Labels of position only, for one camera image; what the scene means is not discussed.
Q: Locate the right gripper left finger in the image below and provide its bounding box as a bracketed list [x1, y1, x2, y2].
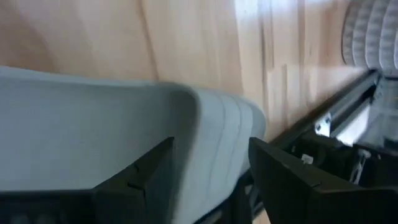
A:
[0, 137, 175, 224]

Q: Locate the grey rubber slide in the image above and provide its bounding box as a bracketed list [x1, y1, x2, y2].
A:
[0, 65, 267, 224]

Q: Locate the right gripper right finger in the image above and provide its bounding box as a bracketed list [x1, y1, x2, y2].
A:
[248, 138, 398, 224]

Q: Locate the succulent in patterned white pot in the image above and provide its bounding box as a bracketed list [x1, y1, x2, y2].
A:
[341, 0, 398, 77]

